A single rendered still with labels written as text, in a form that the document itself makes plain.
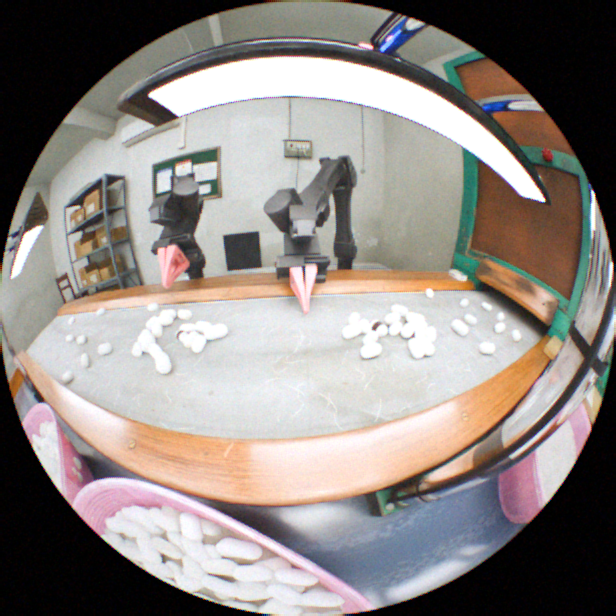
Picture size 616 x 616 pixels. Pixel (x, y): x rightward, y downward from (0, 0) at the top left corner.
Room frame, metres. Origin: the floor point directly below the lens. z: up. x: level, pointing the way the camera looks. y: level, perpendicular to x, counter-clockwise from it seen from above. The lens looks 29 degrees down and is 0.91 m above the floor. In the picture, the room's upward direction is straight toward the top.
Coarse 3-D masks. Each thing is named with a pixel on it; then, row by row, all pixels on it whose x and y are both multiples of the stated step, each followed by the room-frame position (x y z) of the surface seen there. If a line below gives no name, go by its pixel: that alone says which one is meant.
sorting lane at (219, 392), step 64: (64, 320) 0.21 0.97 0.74; (128, 320) 0.25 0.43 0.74; (192, 320) 0.26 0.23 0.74; (256, 320) 0.26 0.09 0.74; (320, 320) 0.26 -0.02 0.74; (448, 320) 0.25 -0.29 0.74; (512, 320) 0.24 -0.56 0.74; (64, 384) 0.01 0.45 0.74; (128, 384) 0.09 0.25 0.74; (192, 384) 0.11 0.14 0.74; (256, 384) 0.12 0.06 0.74; (320, 384) 0.13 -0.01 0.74; (384, 384) 0.12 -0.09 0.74; (448, 384) 0.10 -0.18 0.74
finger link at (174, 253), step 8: (168, 240) 0.31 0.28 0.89; (152, 248) 0.30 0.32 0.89; (168, 248) 0.29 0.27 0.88; (176, 248) 0.30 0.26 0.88; (168, 256) 0.29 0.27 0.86; (176, 256) 0.31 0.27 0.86; (184, 256) 0.32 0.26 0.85; (168, 264) 0.28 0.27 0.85; (184, 264) 0.32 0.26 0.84; (168, 272) 0.28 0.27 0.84; (176, 272) 0.30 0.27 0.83; (168, 280) 0.27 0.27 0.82
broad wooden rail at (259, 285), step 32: (128, 288) 0.40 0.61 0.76; (160, 288) 0.37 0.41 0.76; (192, 288) 0.36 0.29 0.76; (224, 288) 0.36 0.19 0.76; (256, 288) 0.36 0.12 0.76; (288, 288) 0.37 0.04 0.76; (320, 288) 0.37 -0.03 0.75; (352, 288) 0.38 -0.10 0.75; (384, 288) 0.39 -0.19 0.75; (416, 288) 0.40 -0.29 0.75; (448, 288) 0.41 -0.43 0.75
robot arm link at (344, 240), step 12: (348, 180) 0.60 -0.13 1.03; (336, 192) 0.64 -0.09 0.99; (348, 192) 0.62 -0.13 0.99; (336, 204) 0.65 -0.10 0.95; (348, 204) 0.64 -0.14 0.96; (336, 216) 0.66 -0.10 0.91; (348, 216) 0.65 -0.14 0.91; (336, 228) 0.67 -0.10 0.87; (348, 228) 0.65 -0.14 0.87; (336, 240) 0.68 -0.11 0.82; (348, 240) 0.65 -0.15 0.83; (336, 252) 0.68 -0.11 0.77; (348, 252) 0.66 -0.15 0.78
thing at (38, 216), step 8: (32, 200) 0.08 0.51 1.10; (40, 200) 0.10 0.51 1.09; (32, 208) 0.08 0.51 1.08; (40, 208) 0.10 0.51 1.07; (32, 216) 0.08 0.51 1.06; (40, 216) 0.10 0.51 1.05; (48, 216) 0.13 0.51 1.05; (24, 224) 0.05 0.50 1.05; (32, 224) 0.08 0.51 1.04; (40, 224) 0.10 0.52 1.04; (24, 232) 0.05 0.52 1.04; (16, 248) 0.03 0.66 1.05; (16, 256) 0.03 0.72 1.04
